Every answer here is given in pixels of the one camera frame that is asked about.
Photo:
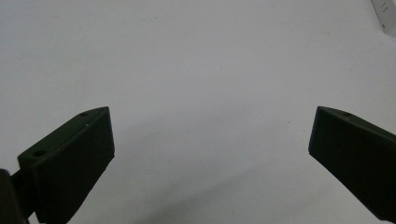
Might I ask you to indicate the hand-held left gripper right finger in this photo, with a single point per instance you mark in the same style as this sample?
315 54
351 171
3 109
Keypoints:
355 155

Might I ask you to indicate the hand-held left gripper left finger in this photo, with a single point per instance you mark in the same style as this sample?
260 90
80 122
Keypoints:
71 161

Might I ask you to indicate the white printed card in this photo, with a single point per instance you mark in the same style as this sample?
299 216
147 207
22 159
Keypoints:
386 14

